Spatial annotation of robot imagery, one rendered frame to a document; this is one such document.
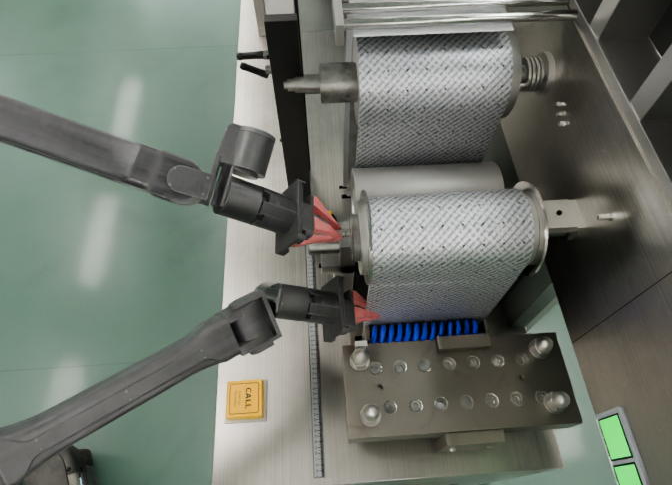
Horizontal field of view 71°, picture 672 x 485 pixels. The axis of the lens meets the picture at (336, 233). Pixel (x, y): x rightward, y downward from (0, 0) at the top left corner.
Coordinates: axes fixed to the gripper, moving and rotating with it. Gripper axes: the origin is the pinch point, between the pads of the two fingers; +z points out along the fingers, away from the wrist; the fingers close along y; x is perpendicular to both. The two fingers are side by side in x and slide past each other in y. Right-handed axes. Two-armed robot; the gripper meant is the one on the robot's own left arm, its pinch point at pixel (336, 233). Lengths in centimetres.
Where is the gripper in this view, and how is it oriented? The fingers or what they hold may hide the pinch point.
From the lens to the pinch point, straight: 75.1
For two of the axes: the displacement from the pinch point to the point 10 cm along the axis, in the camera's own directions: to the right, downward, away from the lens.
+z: 8.0, 2.7, 5.3
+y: 0.4, 8.6, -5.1
